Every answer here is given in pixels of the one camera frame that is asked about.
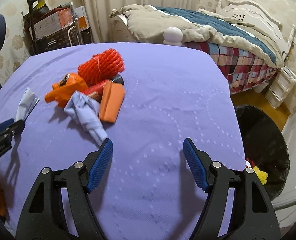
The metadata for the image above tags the light purple cloth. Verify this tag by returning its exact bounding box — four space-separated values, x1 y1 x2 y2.
63 91 108 147

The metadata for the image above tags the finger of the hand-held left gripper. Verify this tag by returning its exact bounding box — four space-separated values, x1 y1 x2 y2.
0 118 15 134
0 120 26 147

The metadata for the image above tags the white bed headboard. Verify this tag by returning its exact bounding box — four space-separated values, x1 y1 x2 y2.
215 0 296 58

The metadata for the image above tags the orange carton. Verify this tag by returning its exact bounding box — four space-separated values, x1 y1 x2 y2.
98 81 126 123

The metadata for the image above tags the small black cap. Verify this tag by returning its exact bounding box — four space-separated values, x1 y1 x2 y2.
110 75 125 87

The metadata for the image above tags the red foam fruit net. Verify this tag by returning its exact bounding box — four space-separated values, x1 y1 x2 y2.
77 49 125 87

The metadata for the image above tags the white printed paper scrap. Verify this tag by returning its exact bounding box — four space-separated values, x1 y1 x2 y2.
15 88 40 123

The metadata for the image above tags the white plastic drawer unit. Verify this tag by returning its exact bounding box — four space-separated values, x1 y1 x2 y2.
265 65 296 108

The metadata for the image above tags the orange wrapper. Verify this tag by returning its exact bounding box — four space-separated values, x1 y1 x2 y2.
44 73 88 108

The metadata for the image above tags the black bagged waste bin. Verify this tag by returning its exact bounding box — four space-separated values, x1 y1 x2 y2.
234 105 291 200

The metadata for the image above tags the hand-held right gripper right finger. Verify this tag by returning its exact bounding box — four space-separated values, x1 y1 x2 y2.
183 137 281 240

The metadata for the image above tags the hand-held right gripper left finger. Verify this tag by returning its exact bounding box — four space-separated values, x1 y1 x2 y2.
15 138 113 240

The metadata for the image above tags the black hand trolley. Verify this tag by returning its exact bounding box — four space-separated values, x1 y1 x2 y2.
28 0 44 54

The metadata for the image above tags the beige pillow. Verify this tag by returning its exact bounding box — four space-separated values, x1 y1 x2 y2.
197 8 219 15

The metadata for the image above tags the white and orange box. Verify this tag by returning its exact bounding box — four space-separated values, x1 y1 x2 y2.
74 6 90 29

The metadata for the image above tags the bed with checkered blanket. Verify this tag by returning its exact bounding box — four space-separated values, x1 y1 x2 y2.
110 4 279 67

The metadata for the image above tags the yellow foam fruit net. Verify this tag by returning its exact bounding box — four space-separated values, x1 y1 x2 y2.
251 165 268 186

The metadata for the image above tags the red ridged plastic piece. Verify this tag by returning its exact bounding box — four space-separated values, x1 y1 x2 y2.
87 79 108 97

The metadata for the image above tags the purple tablecloth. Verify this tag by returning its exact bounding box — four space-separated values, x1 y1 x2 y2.
0 42 247 240

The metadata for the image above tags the white bedpost knob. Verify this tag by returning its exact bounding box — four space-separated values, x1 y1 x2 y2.
163 27 183 47

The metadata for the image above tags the cream curtain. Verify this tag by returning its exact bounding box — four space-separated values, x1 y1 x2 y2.
78 0 198 44

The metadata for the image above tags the plaid bedsheet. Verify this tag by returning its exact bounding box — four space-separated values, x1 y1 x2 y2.
183 41 279 95

